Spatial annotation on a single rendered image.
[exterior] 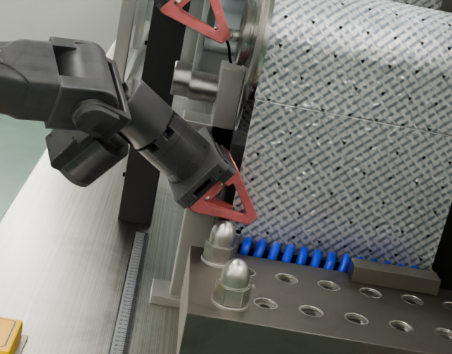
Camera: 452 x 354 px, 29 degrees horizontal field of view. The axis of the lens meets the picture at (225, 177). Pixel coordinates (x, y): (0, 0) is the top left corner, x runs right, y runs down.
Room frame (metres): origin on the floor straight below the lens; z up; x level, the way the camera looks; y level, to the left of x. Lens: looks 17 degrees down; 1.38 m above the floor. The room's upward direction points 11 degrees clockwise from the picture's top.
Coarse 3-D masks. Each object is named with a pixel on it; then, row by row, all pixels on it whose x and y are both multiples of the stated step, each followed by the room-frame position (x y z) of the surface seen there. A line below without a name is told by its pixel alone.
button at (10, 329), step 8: (0, 320) 0.82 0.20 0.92; (8, 320) 0.83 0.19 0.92; (16, 320) 0.83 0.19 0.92; (0, 328) 0.81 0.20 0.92; (8, 328) 0.81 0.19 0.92; (16, 328) 0.82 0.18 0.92; (0, 336) 0.79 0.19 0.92; (8, 336) 0.80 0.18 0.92; (16, 336) 0.80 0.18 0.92; (0, 344) 0.78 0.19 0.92; (8, 344) 0.78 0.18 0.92; (16, 344) 0.81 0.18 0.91; (0, 352) 0.77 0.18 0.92; (8, 352) 0.77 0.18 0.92
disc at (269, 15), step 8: (272, 0) 0.92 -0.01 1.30; (272, 8) 0.91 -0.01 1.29; (272, 16) 0.91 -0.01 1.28; (264, 32) 0.91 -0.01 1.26; (264, 40) 0.90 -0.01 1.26; (264, 48) 0.90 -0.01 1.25; (264, 56) 0.91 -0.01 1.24; (256, 72) 0.91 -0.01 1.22; (256, 80) 0.92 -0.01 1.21; (248, 88) 0.96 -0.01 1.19; (256, 88) 0.93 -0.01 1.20; (248, 96) 0.94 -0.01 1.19
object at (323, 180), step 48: (288, 144) 0.91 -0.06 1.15; (336, 144) 0.92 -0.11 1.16; (384, 144) 0.92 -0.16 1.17; (432, 144) 0.92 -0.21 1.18; (288, 192) 0.92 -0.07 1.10; (336, 192) 0.92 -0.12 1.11; (384, 192) 0.92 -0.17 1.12; (432, 192) 0.93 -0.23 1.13; (240, 240) 0.92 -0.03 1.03; (288, 240) 0.92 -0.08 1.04; (336, 240) 0.92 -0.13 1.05; (384, 240) 0.93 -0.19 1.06; (432, 240) 0.93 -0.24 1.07
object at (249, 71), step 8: (264, 0) 0.94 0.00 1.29; (264, 8) 0.93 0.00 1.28; (264, 16) 0.93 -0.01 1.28; (264, 24) 0.92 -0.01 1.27; (256, 40) 0.93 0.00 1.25; (256, 48) 0.92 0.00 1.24; (256, 56) 0.92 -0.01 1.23; (256, 64) 0.93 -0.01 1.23; (248, 72) 0.95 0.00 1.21; (248, 80) 0.94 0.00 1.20
